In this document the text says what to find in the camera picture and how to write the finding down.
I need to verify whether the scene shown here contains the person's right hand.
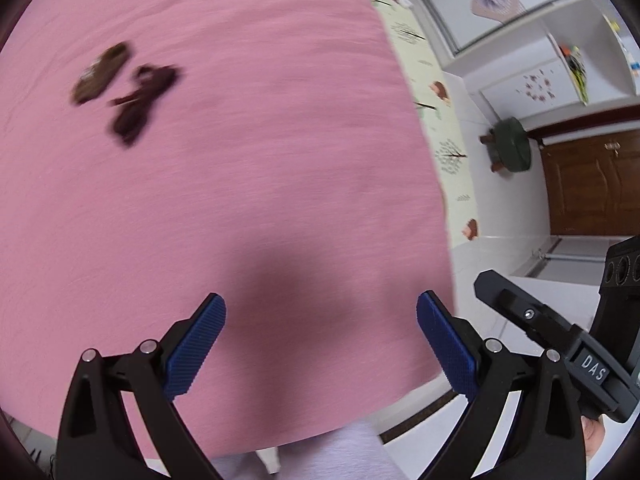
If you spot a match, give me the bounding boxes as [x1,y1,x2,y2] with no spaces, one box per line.
[581,416,608,461]

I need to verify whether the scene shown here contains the dark brown knit scarf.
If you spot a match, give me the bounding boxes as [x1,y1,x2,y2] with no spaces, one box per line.
[107,64,182,149]

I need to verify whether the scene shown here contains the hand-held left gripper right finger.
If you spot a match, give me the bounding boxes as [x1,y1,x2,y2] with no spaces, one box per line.
[416,290,586,480]

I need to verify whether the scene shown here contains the person's light purple trousers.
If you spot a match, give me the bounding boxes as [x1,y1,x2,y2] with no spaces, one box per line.
[210,417,418,480]

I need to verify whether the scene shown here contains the pale printed floor mat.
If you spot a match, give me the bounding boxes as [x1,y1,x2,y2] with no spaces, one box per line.
[356,0,480,248]

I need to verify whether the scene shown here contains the white cabinet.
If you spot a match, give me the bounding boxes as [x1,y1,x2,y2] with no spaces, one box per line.
[400,0,640,131]

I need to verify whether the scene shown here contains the green round stool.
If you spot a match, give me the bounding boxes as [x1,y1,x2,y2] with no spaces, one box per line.
[479,116,544,175]

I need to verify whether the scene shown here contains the brown wooden door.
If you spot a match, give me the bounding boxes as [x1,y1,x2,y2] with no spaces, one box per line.
[530,116,640,238]

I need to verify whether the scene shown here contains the colourful hanging toy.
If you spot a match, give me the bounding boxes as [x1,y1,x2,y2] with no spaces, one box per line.
[560,44,592,107]

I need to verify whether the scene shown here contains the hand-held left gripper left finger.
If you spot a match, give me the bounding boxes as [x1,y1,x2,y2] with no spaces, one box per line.
[56,292,227,480]

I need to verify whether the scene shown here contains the pink blanket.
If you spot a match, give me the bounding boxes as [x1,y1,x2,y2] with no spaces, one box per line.
[0,0,456,461]

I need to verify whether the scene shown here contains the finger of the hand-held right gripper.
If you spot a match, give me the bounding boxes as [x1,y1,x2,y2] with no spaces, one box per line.
[474,270,583,357]

